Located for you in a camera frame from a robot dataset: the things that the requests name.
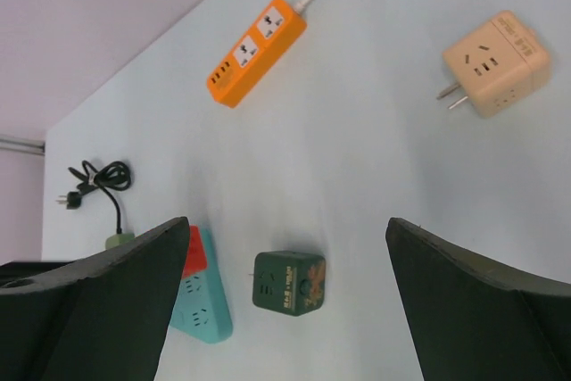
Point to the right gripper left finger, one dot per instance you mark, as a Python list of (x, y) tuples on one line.
[(103, 317)]

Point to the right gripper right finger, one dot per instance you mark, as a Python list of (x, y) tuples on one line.
[(474, 318)]

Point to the teal triangular power socket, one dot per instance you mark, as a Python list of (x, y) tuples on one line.
[(201, 308)]

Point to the red cube plug adapter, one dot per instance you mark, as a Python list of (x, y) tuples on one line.
[(196, 258)]

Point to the dark green cube adapter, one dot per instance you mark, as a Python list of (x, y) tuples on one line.
[(290, 283)]

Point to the green power strip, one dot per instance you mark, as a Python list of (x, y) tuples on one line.
[(118, 239)]

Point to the beige cube plug adapter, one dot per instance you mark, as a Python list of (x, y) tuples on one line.
[(496, 65)]

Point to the orange power strip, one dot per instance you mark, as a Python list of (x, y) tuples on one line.
[(261, 46)]

